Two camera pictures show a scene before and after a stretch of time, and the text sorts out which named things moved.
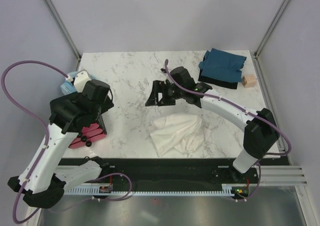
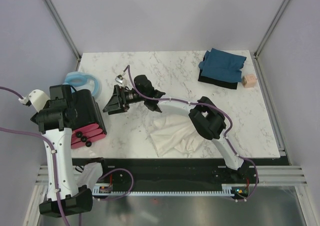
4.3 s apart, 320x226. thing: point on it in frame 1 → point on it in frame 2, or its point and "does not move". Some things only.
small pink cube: (249, 80) does not move
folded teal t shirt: (222, 65) does not move
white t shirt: (179, 132) does not move
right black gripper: (160, 86) → (117, 103)
